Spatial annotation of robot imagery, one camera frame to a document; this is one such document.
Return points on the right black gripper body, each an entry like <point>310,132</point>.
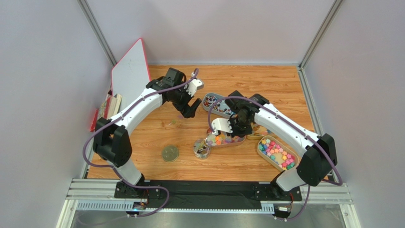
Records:
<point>236,130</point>

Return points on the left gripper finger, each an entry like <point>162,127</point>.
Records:
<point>188,112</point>
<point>196,104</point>

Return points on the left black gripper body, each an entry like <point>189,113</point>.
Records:
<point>181,98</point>

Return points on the yellow tray of popsicle candies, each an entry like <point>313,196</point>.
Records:
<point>258,132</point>

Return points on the pink tray of gummy candies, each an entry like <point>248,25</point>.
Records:
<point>227,140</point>

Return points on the clear plastic jar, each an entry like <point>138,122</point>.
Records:
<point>201,149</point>

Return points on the gold metal jar lid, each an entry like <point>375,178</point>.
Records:
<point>170,153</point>

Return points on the beige tray of star candies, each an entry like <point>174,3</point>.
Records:
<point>277,154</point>

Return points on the silver metal scoop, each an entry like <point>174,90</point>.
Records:
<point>213,140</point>

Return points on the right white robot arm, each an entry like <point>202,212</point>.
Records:
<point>317,152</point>

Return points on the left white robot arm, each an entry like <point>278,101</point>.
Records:
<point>111,139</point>

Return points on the blue tray of lollipops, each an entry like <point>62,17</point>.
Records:
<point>220,108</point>

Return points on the white board with red edge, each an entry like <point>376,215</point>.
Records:
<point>131,74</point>

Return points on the stack of books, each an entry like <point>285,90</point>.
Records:
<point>108,108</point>

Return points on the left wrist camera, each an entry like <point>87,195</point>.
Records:
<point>193,86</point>

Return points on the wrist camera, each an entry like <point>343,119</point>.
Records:
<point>193,86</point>
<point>221,125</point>

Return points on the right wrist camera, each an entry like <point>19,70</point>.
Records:
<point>221,125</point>

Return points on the aluminium frame rail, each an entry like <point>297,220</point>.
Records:
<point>110,194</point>

